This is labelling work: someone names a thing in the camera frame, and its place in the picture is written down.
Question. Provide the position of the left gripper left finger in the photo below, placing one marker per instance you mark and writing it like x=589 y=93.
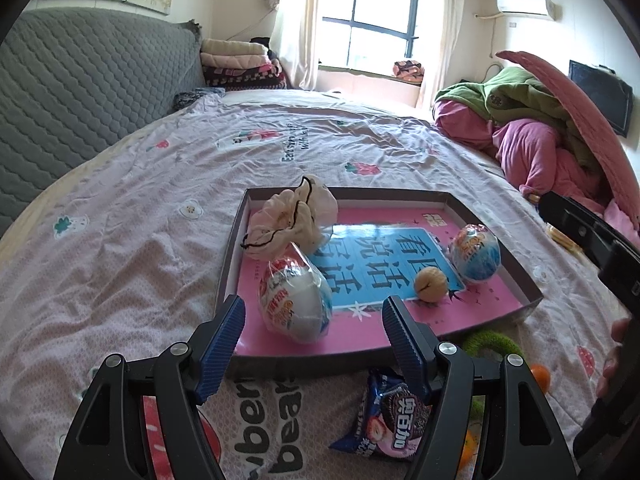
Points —
x=107 y=438

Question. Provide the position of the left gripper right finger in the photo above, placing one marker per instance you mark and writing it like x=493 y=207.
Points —
x=520 y=437

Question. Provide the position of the orange tangerine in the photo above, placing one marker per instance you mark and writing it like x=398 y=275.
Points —
x=542 y=376
x=468 y=450

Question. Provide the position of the red white toy egg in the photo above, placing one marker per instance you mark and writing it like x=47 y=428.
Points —
x=295 y=298

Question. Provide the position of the blue oreo cookie packet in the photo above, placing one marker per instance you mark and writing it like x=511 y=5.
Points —
x=390 y=421

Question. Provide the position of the walnut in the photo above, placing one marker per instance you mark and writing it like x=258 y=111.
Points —
x=430 y=284

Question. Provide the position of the blue white toy egg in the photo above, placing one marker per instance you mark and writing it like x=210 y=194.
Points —
x=475 y=253

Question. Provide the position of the person's right hand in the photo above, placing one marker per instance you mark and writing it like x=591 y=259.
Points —
x=612 y=361

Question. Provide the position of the pink strawberry bed sheet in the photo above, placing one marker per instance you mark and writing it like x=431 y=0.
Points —
x=128 y=256

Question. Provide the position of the pink blue book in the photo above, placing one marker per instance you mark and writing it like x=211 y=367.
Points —
x=375 y=253

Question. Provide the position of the grey cardboard box tray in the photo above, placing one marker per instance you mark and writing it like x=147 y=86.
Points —
x=319 y=366

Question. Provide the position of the pink quilt pile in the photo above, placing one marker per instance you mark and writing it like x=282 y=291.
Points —
x=535 y=160

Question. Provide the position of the folded blankets stack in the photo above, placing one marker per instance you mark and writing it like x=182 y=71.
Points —
x=242 y=65

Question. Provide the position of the grey quilted headboard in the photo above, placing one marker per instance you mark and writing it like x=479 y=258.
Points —
x=75 y=81

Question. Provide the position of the black television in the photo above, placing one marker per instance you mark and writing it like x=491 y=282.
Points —
x=612 y=96

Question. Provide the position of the green blanket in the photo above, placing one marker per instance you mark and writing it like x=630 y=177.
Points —
x=513 y=94

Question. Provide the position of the patterned bag on sill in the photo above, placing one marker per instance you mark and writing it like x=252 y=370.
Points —
x=409 y=71

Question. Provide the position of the left cream curtain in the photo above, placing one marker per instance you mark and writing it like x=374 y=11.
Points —
x=295 y=39

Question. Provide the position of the cream curtain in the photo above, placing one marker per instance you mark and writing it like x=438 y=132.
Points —
x=295 y=39
x=439 y=23

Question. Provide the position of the white air conditioner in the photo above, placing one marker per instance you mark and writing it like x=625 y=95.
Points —
x=533 y=8

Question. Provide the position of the right cream curtain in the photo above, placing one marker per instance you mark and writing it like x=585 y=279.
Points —
x=439 y=23

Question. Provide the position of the window with dark frame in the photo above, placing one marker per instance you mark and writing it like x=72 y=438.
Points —
x=367 y=35

